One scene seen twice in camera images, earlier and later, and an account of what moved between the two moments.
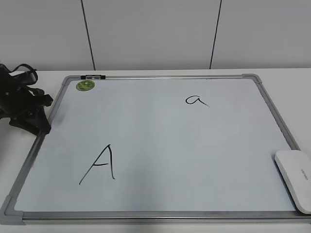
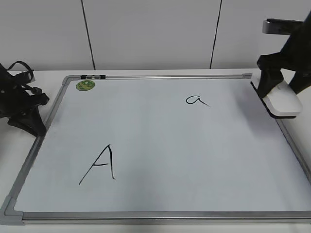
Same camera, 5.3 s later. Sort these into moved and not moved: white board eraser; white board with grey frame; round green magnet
Moved: white board eraser
Not moved: round green magnet; white board with grey frame
